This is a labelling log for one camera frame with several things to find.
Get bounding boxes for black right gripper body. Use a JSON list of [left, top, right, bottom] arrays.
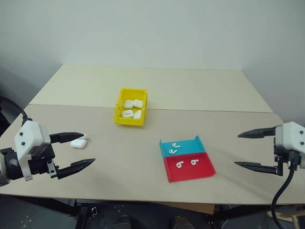
[[273, 136, 299, 177]]

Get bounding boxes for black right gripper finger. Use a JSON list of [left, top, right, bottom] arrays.
[[234, 161, 278, 176], [237, 126, 277, 139]]

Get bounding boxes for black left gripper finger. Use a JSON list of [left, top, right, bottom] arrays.
[[57, 158, 96, 180], [49, 132, 85, 144]]

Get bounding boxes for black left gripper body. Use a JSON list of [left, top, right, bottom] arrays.
[[28, 142, 60, 179]]

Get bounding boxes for white earbud case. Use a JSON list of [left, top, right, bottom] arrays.
[[69, 134, 88, 149]]

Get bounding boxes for yellow plastic bin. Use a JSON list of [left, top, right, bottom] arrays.
[[113, 87, 149, 126]]

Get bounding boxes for light wooden piece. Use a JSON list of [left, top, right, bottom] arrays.
[[291, 210, 305, 229]]

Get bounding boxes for red plastic tray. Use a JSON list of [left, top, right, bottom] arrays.
[[164, 152, 217, 183]]

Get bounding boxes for blue plastic tray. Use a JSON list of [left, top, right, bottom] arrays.
[[159, 135, 206, 158]]

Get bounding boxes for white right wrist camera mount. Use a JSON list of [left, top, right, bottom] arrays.
[[275, 121, 305, 169]]

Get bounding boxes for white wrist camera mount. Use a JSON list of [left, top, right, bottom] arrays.
[[14, 120, 51, 182], [275, 121, 305, 169]]

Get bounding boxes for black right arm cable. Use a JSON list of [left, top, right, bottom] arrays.
[[271, 150, 299, 229]]

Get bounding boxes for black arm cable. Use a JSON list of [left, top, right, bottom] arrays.
[[0, 95, 32, 121], [271, 150, 299, 229]]

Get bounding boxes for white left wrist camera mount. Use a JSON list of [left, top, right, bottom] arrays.
[[14, 120, 51, 182]]

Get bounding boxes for black metal table frame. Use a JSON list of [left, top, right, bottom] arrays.
[[22, 196, 305, 221]]

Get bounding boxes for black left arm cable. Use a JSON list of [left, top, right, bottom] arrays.
[[0, 95, 32, 121]]

